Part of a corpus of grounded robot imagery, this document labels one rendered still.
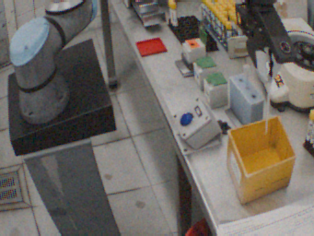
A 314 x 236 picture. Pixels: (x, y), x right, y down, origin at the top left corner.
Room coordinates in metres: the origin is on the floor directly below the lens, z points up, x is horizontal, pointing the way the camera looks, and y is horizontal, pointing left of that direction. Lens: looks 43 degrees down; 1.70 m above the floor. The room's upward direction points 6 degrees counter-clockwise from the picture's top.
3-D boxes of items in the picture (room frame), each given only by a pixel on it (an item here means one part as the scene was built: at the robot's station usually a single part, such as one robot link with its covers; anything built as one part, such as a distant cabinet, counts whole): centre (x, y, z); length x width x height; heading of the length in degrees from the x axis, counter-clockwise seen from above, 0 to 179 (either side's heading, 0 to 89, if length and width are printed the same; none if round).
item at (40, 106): (0.90, 0.27, 0.99); 0.15 x 0.15 x 0.10
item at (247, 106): (0.83, -0.20, 0.92); 0.10 x 0.07 x 0.10; 19
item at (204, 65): (0.97, -0.12, 0.91); 0.05 x 0.04 x 0.07; 102
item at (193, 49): (1.04, -0.11, 0.92); 0.05 x 0.04 x 0.06; 104
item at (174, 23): (1.18, -0.12, 0.93); 0.17 x 0.09 x 0.11; 13
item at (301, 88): (0.95, -0.42, 0.94); 0.30 x 0.24 x 0.12; 93
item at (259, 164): (0.66, -0.21, 0.92); 0.13 x 0.13 x 0.10; 10
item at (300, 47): (0.95, -0.44, 0.97); 0.15 x 0.15 x 0.07
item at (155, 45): (1.14, -0.01, 0.88); 0.07 x 0.07 x 0.01; 12
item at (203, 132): (0.80, -0.10, 0.92); 0.13 x 0.07 x 0.08; 102
